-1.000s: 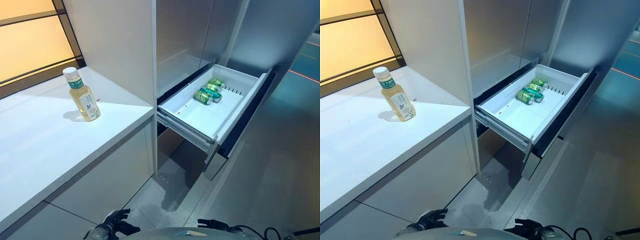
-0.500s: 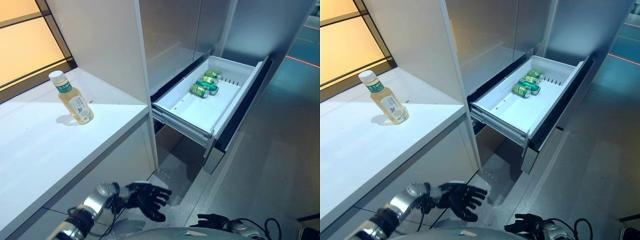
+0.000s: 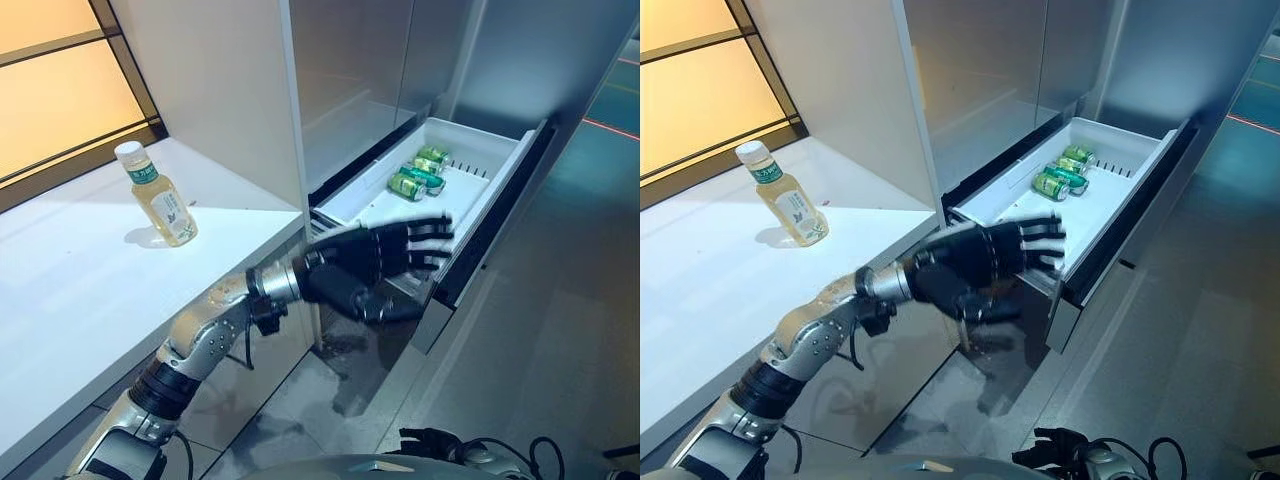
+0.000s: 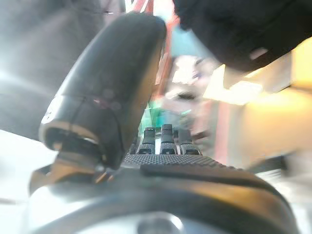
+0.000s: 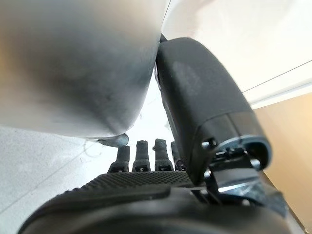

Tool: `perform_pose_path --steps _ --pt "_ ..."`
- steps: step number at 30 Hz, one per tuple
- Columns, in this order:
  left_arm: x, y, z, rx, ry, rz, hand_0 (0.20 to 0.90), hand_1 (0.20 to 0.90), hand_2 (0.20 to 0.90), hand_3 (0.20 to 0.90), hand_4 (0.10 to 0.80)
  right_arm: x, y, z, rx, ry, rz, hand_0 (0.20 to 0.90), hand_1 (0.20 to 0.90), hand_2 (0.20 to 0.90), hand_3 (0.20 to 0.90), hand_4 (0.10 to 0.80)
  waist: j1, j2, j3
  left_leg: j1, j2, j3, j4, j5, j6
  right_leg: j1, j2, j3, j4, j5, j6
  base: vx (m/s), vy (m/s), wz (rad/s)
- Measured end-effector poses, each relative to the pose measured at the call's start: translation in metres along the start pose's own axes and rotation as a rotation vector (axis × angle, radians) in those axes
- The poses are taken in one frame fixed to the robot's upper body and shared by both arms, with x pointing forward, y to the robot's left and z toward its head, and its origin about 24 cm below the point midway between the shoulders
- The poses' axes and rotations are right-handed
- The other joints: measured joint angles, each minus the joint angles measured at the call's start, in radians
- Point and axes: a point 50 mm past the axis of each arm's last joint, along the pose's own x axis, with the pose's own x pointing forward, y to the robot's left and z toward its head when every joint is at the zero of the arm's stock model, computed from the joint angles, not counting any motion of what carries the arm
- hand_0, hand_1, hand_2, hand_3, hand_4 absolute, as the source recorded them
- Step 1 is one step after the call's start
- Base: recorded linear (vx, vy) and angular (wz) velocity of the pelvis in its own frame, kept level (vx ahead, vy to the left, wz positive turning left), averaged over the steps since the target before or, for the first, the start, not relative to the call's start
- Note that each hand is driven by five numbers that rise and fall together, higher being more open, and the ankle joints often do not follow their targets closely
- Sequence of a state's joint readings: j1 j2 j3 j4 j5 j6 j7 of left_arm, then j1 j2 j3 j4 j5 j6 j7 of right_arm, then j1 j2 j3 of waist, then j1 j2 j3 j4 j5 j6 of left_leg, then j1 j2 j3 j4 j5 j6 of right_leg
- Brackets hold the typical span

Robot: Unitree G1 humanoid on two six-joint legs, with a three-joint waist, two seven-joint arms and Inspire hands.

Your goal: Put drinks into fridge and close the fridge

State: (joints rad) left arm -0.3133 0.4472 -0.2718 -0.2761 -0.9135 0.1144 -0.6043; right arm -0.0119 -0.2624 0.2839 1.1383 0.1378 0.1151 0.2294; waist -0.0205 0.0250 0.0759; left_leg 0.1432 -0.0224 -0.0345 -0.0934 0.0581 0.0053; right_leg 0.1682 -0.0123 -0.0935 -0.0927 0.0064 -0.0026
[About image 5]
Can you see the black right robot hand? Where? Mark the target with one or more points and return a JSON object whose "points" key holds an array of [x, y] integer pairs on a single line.
{"points": [[200, 97]]}

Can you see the light wooden cabinet panel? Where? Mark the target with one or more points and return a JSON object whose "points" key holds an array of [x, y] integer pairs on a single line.
{"points": [[292, 146]]}

